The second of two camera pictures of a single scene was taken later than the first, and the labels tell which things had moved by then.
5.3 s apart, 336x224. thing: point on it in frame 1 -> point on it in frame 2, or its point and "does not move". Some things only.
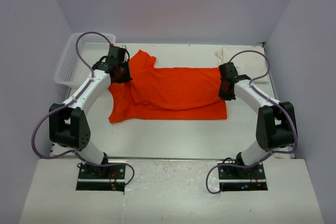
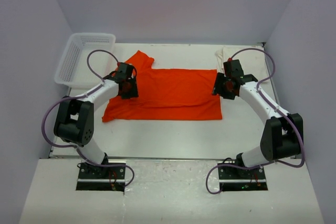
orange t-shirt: [166, 93] does not move
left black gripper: [127, 77] -> [133, 93]
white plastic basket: [71, 71] does not move
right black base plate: [232, 178] does not move
